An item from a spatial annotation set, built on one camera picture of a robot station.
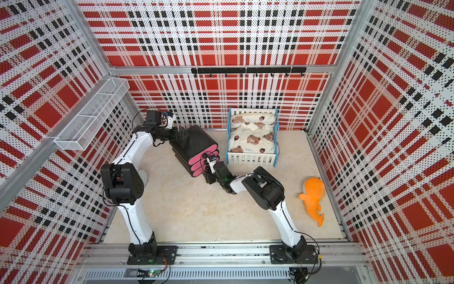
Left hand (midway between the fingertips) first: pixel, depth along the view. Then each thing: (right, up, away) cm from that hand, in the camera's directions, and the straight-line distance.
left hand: (183, 133), depth 95 cm
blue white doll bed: (+37, -14, +5) cm, 40 cm away
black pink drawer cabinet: (+9, -9, -6) cm, 14 cm away
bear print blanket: (+39, +1, +14) cm, 42 cm away
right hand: (+13, -21, +5) cm, 25 cm away
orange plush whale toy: (+68, -29, -10) cm, 74 cm away
